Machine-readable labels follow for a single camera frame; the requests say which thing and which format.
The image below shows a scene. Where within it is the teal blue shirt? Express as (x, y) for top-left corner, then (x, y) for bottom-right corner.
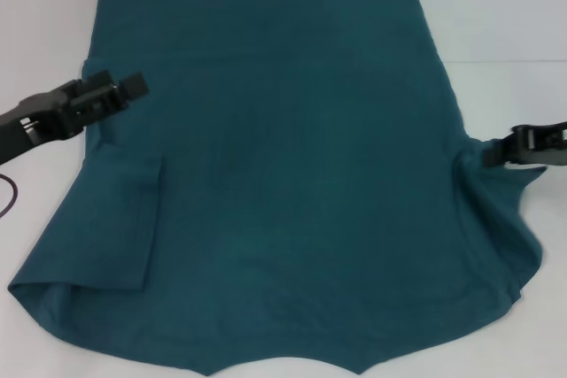
(6, 0), (548, 351)

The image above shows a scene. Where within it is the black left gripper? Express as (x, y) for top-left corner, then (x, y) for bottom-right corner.
(0, 69), (150, 167)

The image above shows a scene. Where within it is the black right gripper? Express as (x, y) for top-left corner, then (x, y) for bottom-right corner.
(482, 120), (567, 167)

